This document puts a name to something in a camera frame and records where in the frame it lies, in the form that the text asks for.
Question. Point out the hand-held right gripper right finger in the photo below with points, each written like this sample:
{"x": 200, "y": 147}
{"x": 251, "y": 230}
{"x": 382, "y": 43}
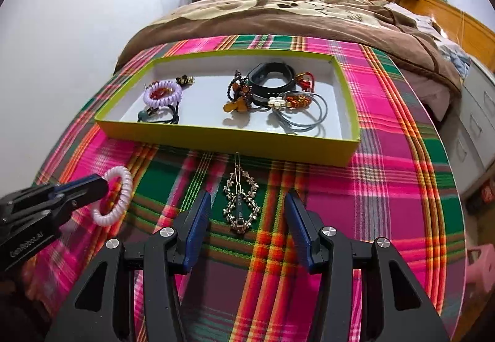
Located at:
{"x": 299, "y": 233}

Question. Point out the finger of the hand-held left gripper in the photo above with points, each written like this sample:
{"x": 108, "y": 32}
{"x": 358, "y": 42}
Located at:
{"x": 77, "y": 204}
{"x": 83, "y": 184}

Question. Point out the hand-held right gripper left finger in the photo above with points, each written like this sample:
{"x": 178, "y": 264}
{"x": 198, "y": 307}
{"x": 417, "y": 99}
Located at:
{"x": 197, "y": 233}

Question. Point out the gold floral hair clip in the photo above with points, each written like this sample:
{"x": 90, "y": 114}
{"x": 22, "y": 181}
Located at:
{"x": 232, "y": 210}

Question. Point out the yellow-green shallow cardboard box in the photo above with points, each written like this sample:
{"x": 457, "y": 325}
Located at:
{"x": 232, "y": 141}

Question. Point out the black wristband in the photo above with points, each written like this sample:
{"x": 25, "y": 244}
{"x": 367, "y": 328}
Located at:
{"x": 270, "y": 89}

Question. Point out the pink green plaid tablecloth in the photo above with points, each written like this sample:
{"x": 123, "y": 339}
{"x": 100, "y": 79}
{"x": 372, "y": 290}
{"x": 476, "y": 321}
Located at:
{"x": 386, "y": 191}

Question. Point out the orange bead hair clip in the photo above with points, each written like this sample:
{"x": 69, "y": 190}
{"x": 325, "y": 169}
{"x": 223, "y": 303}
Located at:
{"x": 297, "y": 101}

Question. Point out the pink plastic stool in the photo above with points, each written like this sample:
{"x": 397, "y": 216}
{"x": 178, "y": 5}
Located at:
{"x": 481, "y": 264}

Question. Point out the red label soda bottle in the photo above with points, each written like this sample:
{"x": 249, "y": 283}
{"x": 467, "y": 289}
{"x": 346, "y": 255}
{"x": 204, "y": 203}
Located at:
{"x": 485, "y": 193}

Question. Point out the white drawer cabinet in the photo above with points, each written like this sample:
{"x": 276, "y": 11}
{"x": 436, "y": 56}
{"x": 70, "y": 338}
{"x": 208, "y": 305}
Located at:
{"x": 479, "y": 113}

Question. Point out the brown printed blanket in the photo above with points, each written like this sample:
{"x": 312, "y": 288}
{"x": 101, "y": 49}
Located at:
{"x": 270, "y": 17}

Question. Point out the blue crumpled clothes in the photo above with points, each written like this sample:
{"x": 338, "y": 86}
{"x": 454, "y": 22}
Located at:
{"x": 456, "y": 57}

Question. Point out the white pillow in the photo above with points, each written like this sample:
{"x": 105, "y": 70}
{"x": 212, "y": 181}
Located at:
{"x": 413, "y": 17}

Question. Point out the wooden headboard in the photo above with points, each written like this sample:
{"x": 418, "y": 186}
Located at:
{"x": 464, "y": 24}

